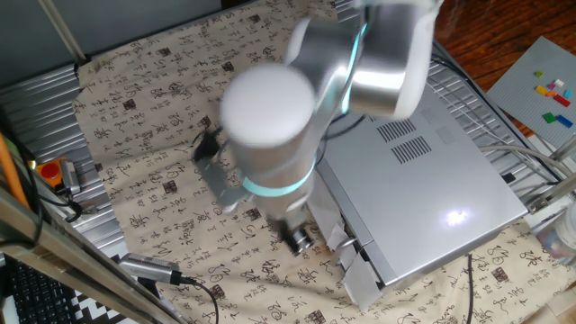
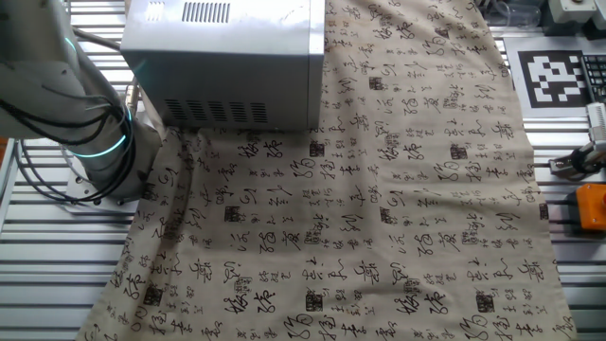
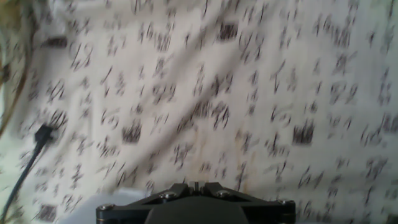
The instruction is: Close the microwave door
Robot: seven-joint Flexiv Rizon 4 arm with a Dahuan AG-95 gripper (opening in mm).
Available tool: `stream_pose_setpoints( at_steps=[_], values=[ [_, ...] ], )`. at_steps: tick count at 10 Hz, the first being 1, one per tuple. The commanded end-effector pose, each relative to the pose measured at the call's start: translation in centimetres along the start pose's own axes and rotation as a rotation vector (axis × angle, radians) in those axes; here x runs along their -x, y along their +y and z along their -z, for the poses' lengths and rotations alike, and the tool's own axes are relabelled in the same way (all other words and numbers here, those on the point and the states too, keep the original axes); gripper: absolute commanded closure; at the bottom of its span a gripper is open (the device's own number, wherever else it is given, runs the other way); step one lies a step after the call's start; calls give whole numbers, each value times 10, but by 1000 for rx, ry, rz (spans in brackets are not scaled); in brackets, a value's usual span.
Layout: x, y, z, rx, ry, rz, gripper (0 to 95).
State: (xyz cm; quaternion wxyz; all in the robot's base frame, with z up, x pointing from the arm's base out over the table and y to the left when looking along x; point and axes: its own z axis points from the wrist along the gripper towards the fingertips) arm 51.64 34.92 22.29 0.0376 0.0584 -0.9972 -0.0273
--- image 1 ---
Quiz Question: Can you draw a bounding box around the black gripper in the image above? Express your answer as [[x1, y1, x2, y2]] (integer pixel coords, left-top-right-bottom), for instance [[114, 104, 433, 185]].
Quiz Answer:
[[274, 211, 317, 257]]

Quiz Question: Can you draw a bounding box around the orange pole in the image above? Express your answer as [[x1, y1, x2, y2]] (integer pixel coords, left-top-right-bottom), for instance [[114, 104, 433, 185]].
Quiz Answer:
[[0, 132, 31, 211]]

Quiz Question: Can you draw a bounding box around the beige calligraphy tablecloth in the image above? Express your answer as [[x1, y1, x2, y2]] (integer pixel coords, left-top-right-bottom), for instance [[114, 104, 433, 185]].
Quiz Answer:
[[71, 0, 576, 324]]

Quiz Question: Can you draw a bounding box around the aluminium frame beam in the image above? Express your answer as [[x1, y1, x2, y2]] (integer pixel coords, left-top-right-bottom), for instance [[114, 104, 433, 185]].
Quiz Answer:
[[0, 186, 182, 324]]

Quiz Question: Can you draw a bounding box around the black camera cable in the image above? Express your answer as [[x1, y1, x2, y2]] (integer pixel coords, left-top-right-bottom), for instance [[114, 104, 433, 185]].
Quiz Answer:
[[179, 275, 221, 324]]

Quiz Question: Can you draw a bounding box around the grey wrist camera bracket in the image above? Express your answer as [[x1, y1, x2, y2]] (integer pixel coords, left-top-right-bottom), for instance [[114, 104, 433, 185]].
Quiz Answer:
[[192, 127, 254, 213]]

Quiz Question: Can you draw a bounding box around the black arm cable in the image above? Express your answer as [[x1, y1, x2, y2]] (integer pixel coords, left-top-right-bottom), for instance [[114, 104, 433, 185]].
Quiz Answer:
[[320, 114, 367, 141]]

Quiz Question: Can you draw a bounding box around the silver microwave oven body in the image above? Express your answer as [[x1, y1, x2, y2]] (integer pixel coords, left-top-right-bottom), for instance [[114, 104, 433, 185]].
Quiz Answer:
[[314, 83, 530, 290]]

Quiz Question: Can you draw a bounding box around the grey slanted pole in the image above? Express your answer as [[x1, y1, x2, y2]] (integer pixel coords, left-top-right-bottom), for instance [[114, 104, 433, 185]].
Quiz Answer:
[[38, 0, 89, 67]]

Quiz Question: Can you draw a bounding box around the orange emergency stop box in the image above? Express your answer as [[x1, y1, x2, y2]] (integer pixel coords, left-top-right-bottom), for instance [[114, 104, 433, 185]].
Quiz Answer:
[[35, 157, 68, 189]]

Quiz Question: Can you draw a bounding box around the white paper flap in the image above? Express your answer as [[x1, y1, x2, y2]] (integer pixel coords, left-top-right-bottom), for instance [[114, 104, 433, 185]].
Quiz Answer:
[[341, 254, 384, 312]]

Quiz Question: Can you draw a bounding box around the clear plastic jar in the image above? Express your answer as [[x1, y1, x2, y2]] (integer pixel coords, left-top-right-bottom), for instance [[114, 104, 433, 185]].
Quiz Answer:
[[536, 211, 576, 267]]

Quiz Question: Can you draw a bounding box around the grey camera on frame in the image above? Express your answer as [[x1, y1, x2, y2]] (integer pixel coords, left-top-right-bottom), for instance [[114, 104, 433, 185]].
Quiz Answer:
[[117, 252, 185, 286]]

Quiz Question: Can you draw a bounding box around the grey cable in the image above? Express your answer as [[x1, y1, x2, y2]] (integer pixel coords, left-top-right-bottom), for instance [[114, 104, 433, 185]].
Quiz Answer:
[[476, 143, 576, 177]]

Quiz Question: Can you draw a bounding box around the grey lego baseplate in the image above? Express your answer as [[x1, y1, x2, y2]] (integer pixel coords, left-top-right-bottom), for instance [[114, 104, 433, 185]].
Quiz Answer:
[[485, 35, 576, 150]]

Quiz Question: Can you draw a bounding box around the black keyboard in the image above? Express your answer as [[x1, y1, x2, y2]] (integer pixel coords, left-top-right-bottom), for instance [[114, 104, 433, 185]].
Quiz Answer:
[[6, 258, 77, 324]]

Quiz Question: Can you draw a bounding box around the aluminium profile bracket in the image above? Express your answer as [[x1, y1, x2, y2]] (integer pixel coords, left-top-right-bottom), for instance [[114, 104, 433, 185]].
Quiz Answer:
[[526, 134, 576, 215]]

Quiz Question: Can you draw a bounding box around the grey camera beside stop box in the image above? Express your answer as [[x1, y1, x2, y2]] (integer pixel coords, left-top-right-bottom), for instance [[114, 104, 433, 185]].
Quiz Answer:
[[59, 159, 83, 196]]

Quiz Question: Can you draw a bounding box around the black white marker board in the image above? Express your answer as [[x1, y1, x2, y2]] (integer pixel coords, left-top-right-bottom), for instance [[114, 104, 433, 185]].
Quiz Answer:
[[67, 287, 141, 324]]

